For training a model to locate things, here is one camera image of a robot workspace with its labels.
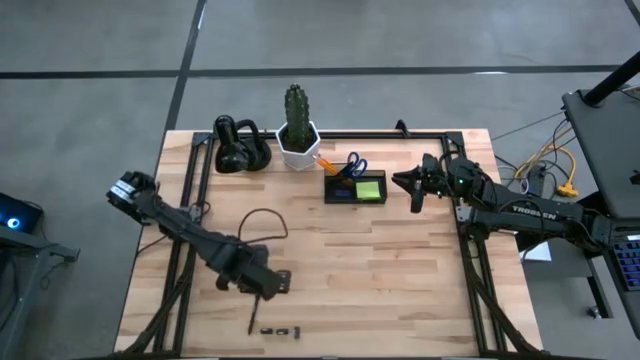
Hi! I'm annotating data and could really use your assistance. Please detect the green sticky note pad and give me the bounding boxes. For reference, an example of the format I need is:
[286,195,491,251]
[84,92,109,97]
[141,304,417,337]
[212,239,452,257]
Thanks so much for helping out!
[355,180,382,202]

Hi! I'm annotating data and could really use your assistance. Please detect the grey laptop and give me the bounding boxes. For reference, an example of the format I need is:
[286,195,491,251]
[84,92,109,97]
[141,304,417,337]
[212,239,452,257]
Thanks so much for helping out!
[561,85,640,221]

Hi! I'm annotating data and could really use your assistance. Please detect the black device with blue light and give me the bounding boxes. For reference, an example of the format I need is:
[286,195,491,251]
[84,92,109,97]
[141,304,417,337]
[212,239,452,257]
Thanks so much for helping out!
[0,191,44,235]

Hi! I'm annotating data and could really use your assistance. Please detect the black power strip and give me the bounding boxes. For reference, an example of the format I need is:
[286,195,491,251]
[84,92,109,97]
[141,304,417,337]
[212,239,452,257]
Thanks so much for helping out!
[523,164,549,199]

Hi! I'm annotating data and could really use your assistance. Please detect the yellow power cable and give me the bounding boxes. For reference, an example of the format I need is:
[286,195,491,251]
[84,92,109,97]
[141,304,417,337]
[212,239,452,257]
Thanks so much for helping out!
[513,130,580,199]

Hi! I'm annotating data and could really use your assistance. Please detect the black desk lamp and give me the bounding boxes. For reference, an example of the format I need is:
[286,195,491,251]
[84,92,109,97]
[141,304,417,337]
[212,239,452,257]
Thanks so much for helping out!
[213,113,274,174]

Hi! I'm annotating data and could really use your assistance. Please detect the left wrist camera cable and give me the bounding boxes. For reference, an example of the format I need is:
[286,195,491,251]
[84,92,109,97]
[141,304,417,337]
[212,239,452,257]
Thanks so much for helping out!
[237,207,290,246]

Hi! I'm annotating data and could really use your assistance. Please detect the white paper sheet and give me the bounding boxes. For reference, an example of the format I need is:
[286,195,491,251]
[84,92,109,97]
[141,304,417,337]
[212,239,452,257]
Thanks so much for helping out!
[518,241,554,264]

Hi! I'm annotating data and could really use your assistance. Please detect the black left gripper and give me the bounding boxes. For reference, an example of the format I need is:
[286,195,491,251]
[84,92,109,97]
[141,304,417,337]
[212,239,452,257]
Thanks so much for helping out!
[215,247,292,301]

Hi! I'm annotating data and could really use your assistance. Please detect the black mesh desk organizer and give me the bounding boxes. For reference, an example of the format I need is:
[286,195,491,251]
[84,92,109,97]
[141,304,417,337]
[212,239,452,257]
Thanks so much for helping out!
[323,168,388,205]

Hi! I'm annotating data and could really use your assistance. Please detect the thick black pole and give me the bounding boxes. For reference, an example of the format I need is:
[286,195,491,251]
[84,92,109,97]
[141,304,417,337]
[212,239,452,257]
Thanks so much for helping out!
[582,49,640,108]

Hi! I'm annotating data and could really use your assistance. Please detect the backlit keyboard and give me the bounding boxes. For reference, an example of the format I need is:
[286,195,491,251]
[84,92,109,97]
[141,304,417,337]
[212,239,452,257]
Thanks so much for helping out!
[610,230,640,294]

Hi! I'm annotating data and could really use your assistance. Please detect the blue handled scissors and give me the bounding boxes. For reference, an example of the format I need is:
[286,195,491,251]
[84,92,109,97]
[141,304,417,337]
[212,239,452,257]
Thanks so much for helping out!
[339,151,370,180]

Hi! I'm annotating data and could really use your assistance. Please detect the white plant pot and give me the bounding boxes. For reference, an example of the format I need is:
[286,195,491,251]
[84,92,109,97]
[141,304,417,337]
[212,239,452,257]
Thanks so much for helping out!
[275,119,322,172]

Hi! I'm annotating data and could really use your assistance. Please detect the black side stand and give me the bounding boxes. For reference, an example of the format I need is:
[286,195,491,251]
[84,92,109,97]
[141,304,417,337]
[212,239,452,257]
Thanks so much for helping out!
[0,224,81,360]

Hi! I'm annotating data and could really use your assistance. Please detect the black aluminium rig frame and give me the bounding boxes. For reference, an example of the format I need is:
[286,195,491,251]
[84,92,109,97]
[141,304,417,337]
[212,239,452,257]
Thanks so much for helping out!
[112,130,544,360]

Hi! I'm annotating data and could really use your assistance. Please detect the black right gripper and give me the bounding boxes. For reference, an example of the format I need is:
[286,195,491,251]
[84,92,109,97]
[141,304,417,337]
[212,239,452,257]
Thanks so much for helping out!
[392,153,459,215]

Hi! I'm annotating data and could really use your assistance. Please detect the black pen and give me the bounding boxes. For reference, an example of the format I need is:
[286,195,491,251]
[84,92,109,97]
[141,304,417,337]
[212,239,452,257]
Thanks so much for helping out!
[247,293,261,336]

